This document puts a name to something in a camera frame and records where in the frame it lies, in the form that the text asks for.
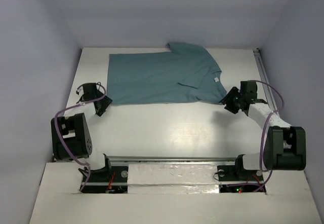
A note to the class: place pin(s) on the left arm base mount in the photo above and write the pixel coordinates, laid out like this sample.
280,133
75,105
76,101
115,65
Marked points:
104,181

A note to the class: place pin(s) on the aluminium front rail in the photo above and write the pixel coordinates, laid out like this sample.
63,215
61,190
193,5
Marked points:
161,159

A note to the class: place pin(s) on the teal t-shirt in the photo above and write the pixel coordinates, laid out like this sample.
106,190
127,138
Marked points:
185,73

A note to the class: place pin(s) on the aluminium rail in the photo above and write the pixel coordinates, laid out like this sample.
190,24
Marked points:
264,78
161,159

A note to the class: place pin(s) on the white foil-taped centre block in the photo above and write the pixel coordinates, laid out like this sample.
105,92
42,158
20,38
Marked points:
172,179

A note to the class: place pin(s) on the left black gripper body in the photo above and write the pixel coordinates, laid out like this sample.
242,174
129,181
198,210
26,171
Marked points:
102,104

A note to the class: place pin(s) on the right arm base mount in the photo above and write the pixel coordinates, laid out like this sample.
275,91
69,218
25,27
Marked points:
231,180

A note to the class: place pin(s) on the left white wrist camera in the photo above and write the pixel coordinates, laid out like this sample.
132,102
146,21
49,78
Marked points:
80,90

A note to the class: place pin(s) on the aluminium right side rail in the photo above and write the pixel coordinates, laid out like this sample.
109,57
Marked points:
264,78

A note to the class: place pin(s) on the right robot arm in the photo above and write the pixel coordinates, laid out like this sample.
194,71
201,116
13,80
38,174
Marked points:
282,146

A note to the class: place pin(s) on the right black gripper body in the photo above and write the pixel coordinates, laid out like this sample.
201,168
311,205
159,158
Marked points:
242,96

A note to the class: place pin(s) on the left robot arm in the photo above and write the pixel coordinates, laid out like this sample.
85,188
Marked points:
71,140

